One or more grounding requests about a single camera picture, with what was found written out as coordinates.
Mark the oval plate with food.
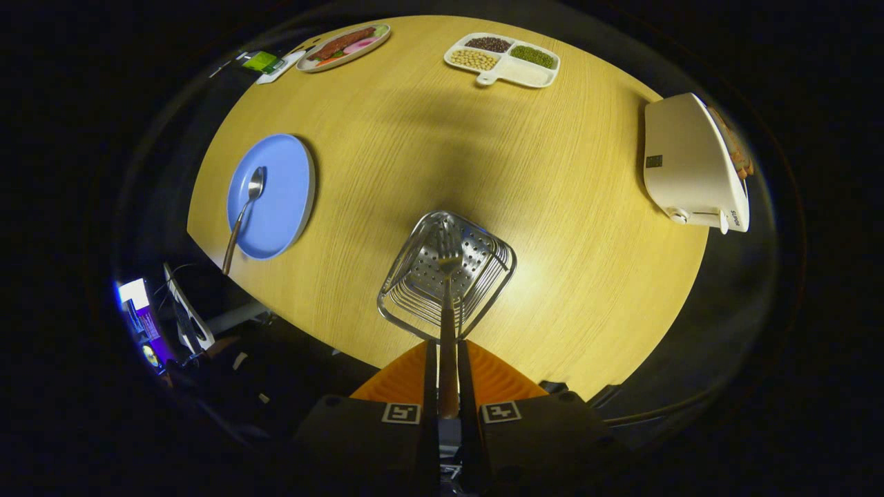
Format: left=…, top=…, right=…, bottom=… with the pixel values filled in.
left=296, top=23, right=392, bottom=74

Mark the wooden handled fork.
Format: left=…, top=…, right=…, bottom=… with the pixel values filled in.
left=436, top=238, right=462, bottom=420

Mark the toast slice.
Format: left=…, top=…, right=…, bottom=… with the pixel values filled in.
left=711, top=107, right=755, bottom=179

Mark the metal wire basket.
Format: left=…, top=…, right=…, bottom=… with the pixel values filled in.
left=376, top=211, right=517, bottom=342

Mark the white frame stand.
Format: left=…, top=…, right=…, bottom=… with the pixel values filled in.
left=164, top=262, right=216, bottom=356

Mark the white square coaster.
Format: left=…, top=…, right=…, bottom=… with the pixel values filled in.
left=256, top=50, right=307, bottom=85

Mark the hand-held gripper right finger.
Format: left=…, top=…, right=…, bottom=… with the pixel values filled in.
left=456, top=340, right=626, bottom=497

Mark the blue round plate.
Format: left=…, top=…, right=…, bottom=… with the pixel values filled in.
left=227, top=133, right=317, bottom=261

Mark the metal spoon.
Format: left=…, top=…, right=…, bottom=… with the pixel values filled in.
left=221, top=166, right=267, bottom=275

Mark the white toaster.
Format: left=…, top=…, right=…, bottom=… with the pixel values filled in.
left=642, top=92, right=751, bottom=235

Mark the laptop screen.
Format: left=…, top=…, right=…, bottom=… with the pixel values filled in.
left=114, top=278, right=173, bottom=370

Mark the white divided dish with beans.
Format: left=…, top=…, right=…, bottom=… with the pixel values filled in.
left=443, top=32, right=561, bottom=89

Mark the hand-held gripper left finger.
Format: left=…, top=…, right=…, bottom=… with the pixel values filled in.
left=294, top=338, right=440, bottom=497

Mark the green drink bottle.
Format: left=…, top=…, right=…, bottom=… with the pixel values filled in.
left=238, top=50, right=287, bottom=75

